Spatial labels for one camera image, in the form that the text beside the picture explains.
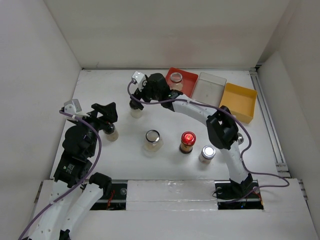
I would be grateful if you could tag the red-capped dark sauce bottle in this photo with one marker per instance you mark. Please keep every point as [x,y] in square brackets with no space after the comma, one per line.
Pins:
[187,142]

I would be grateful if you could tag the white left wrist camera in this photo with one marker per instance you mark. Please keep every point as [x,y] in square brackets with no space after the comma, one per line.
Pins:
[72,109]

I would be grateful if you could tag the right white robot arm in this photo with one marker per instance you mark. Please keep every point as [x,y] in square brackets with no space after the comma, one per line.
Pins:
[221,126]

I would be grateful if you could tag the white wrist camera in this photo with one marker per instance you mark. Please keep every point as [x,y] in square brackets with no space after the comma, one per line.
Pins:
[72,109]
[139,79]

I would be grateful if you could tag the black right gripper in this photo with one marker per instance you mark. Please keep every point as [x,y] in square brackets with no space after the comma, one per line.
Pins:
[141,94]

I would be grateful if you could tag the silver-capped white shaker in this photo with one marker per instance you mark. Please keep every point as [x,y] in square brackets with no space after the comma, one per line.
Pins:
[240,138]

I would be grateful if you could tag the black-capped white bottle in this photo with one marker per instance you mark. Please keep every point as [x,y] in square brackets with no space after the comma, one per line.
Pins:
[135,111]

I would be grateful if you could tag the clear plastic bin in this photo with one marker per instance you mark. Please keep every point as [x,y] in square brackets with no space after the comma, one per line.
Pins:
[209,89]

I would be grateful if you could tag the glass jar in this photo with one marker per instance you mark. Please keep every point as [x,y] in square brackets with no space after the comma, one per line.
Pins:
[153,141]
[176,81]

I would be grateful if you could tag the black-capped bottle near left gripper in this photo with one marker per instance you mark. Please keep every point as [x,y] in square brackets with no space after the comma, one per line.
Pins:
[111,133]

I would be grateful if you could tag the aluminium side rail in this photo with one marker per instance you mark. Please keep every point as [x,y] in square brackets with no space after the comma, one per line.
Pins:
[280,160]

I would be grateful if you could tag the silver-lid small jar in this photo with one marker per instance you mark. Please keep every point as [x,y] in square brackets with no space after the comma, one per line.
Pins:
[207,153]

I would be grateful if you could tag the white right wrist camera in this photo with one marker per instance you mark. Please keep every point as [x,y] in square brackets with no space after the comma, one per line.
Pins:
[139,79]

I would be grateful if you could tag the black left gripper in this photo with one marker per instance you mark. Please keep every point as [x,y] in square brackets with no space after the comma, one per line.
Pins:
[109,110]

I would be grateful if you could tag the yellow plastic bin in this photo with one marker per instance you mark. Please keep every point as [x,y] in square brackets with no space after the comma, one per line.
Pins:
[240,101]

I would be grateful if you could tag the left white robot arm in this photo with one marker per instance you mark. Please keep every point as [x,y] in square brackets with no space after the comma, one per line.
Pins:
[76,188]

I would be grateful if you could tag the red plastic bin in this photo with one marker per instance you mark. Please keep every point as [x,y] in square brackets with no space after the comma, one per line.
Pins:
[189,80]

